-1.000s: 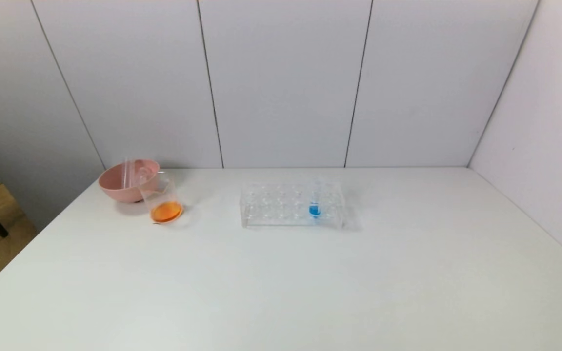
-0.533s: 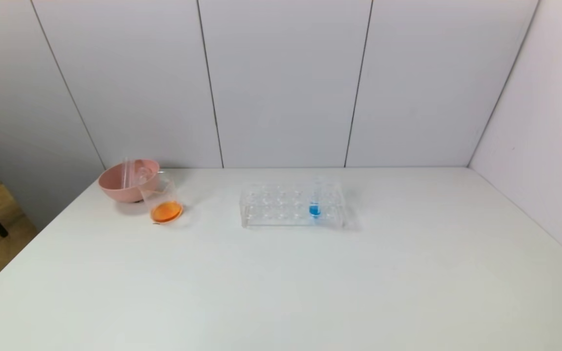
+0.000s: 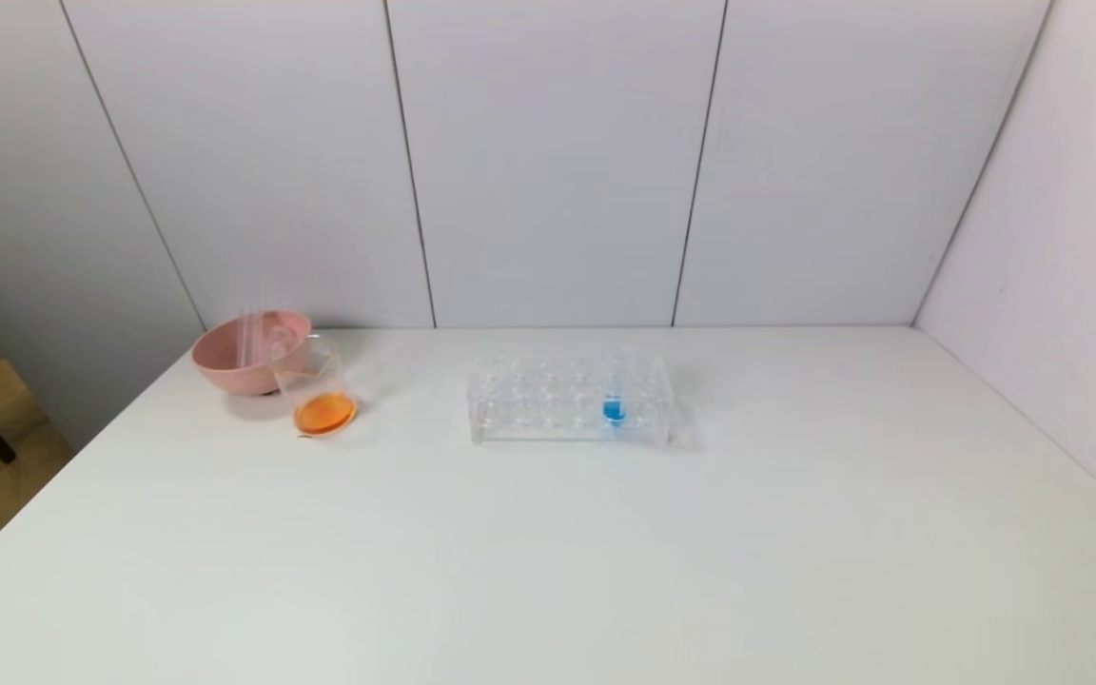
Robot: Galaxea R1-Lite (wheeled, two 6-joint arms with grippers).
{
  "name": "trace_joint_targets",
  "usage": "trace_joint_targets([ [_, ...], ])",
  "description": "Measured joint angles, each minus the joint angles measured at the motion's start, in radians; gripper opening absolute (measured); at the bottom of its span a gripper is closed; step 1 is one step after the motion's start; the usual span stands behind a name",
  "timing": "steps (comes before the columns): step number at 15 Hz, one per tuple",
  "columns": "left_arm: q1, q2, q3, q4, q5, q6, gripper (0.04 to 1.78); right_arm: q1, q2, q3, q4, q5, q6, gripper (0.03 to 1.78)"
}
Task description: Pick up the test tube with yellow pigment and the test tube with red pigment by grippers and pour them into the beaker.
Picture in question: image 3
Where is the test tube with yellow pigment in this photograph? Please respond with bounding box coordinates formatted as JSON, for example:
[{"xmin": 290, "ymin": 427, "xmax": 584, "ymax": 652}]
[{"xmin": 237, "ymin": 305, "xmax": 264, "ymax": 369}]

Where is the clear acrylic test tube rack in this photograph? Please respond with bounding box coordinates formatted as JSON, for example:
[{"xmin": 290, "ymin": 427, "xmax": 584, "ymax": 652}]
[{"xmin": 468, "ymin": 352, "xmax": 675, "ymax": 447}]

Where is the test tube with red pigment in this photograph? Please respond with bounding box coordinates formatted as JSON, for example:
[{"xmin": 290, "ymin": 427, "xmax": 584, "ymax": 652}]
[{"xmin": 263, "ymin": 322, "xmax": 303, "ymax": 368}]

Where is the pink plastic bowl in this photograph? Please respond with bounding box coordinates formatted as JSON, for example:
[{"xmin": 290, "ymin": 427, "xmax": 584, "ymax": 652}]
[{"xmin": 190, "ymin": 309, "xmax": 313, "ymax": 397}]

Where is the clear glass beaker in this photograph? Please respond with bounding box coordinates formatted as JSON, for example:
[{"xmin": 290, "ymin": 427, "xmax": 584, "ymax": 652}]
[{"xmin": 269, "ymin": 333, "xmax": 361, "ymax": 439}]

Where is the test tube with blue pigment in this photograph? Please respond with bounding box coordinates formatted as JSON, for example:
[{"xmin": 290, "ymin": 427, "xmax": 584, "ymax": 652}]
[{"xmin": 602, "ymin": 350, "xmax": 630, "ymax": 428}]

